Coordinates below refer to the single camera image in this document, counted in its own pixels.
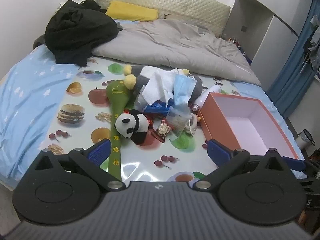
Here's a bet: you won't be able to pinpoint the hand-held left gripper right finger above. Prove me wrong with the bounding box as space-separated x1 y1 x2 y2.
195 138 287 191

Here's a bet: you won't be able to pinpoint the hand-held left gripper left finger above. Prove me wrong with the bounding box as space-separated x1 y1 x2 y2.
34 139 126 191

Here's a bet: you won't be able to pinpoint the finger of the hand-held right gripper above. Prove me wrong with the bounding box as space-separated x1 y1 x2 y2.
282 156 307 179

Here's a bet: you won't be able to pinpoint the orange cardboard box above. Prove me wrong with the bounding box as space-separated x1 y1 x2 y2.
197 92 299 160

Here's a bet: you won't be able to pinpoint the blue plastic bag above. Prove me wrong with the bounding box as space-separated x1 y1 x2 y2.
135 87 175 113

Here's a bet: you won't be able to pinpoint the white waffle towel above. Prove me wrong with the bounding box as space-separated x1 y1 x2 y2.
141 69 179 105

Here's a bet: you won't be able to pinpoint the green fabric massage stick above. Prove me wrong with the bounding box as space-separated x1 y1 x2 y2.
105 79 134 181

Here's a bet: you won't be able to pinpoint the cream hair scrunchie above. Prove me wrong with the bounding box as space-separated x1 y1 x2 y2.
185 116 198 136

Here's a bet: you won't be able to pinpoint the panda plush toy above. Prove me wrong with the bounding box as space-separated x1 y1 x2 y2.
114 109 150 145

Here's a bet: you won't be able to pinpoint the clear plastic packet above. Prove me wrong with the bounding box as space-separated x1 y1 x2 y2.
166 106 192 141

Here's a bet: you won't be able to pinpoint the white spray bottle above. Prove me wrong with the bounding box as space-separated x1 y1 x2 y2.
192 84 222 112

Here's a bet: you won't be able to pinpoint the red snack packet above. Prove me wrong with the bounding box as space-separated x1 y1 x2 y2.
152 118 173 140

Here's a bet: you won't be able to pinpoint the blue curtain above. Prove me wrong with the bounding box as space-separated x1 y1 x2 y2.
267 0 320 118

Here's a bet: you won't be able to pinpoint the grey white plush toy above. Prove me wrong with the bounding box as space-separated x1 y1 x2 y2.
123 64 203 105

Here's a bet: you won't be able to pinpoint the blue star bed sheet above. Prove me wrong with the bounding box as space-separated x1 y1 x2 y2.
0 19 307 188

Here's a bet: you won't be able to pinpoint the row of small colourful items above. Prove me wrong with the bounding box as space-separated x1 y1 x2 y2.
226 37 251 63

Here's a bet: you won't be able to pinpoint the grey duvet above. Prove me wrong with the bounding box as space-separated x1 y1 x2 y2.
91 19 262 86

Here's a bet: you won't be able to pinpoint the hanging clothes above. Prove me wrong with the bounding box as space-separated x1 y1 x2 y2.
302 15 320 76

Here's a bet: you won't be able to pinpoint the white wardrobe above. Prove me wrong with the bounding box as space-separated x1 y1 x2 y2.
222 0 312 90

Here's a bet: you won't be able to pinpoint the black clothing pile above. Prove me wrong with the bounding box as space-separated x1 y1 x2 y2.
44 0 124 67

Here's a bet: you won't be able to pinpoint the yellow pillow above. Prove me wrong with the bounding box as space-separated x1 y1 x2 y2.
105 0 160 22

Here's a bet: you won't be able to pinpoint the cream quilted headboard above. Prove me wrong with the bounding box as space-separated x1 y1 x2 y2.
97 0 231 37

